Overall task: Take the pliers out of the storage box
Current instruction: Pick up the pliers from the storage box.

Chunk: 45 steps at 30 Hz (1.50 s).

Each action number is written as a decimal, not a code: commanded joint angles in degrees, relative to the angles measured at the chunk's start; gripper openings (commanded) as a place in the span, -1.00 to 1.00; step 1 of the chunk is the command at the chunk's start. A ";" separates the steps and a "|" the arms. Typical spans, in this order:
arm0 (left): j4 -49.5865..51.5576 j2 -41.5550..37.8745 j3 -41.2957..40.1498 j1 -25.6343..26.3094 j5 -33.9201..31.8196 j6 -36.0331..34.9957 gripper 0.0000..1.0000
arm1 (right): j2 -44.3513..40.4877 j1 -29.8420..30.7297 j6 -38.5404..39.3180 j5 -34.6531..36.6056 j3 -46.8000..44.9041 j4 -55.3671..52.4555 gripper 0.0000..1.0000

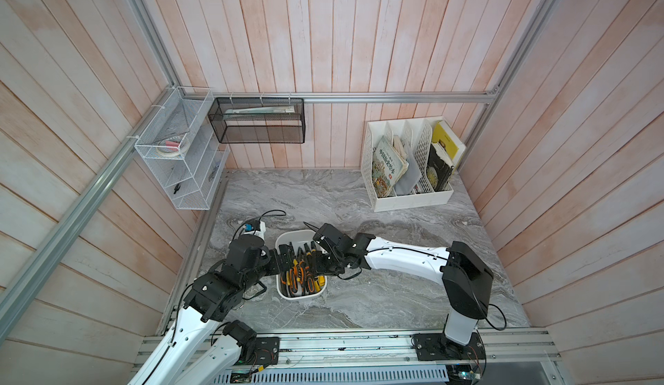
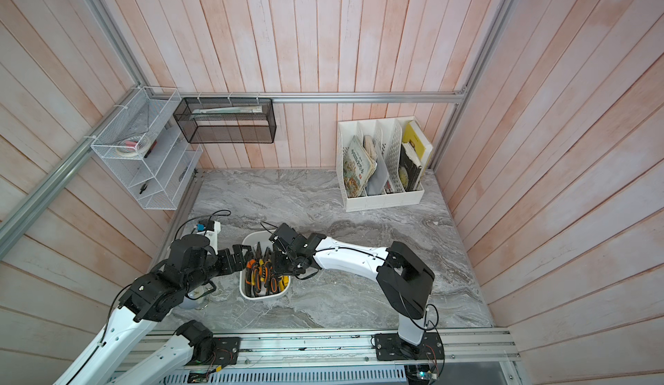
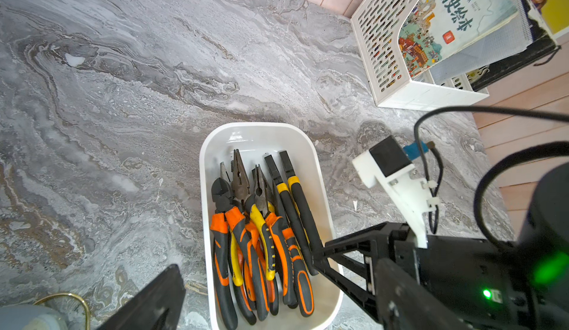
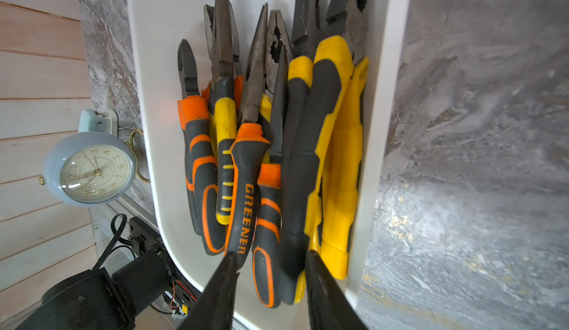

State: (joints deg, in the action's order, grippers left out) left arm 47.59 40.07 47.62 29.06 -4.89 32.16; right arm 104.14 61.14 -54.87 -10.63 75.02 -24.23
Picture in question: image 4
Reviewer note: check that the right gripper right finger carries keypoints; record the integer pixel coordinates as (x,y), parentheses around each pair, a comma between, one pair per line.
(328,307)

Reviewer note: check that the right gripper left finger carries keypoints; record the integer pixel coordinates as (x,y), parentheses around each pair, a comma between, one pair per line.
(215,308)

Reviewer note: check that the orange black long-nose pliers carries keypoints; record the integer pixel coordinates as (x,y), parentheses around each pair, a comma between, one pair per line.
(266,269)

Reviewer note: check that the yellow handled pliers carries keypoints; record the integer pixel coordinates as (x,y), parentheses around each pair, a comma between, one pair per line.
(340,178)

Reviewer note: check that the orange black cutting pliers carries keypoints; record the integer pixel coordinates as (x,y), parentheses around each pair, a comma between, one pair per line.
(201,172)

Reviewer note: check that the yellow black combination pliers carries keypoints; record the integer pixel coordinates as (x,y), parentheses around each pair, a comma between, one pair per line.
(326,48)

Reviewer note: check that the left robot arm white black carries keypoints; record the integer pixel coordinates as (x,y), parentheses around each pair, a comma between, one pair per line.
(134,270)

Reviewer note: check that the orange black greener pliers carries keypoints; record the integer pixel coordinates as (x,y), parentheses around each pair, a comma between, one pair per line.
(249,148)

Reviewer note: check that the yellow black long-nose pliers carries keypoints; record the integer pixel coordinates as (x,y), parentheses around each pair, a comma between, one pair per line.
(223,48)

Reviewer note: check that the light blue alarm clock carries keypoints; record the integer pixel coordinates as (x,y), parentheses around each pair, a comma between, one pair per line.
(93,166)

